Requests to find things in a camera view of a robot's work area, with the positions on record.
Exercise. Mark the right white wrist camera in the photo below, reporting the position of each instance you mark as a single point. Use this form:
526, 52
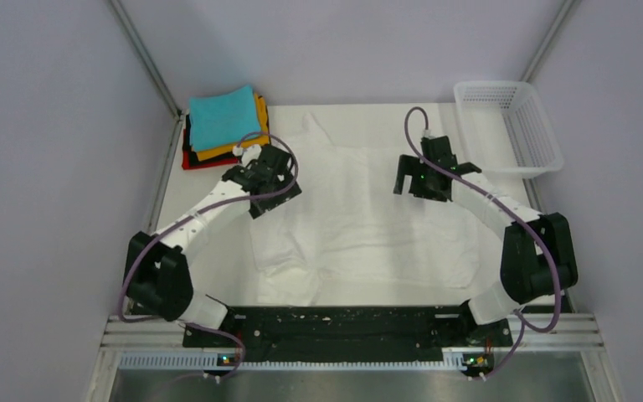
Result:
428, 134

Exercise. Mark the white t shirt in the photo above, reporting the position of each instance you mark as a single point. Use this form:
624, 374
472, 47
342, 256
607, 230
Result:
347, 224

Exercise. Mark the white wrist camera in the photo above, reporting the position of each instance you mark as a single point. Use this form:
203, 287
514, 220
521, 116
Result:
428, 134
246, 155

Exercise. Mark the aluminium frame rail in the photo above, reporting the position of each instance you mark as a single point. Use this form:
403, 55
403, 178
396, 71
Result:
574, 332

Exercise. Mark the folded cyan t shirt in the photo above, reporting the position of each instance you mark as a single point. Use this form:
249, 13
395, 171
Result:
222, 119

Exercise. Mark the folded black t shirt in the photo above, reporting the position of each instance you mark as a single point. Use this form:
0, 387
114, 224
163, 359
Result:
187, 145

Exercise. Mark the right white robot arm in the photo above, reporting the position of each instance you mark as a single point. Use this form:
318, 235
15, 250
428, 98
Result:
537, 257

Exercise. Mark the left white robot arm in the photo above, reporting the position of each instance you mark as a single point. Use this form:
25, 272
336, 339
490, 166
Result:
158, 265

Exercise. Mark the folded red t shirt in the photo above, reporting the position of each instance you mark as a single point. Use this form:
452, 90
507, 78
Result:
190, 161

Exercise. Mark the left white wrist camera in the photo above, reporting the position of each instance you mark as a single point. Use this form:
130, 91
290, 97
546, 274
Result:
246, 155

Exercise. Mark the white slotted cable duct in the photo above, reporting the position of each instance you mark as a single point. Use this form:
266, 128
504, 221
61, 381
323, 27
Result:
222, 362

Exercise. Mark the white plastic basket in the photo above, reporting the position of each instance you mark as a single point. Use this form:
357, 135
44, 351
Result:
505, 129

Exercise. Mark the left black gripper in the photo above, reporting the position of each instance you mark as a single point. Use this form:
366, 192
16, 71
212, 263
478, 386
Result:
278, 199

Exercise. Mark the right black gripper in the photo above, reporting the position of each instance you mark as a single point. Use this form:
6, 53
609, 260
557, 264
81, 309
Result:
411, 166

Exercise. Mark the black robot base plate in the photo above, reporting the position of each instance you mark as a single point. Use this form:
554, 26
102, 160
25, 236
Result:
350, 334

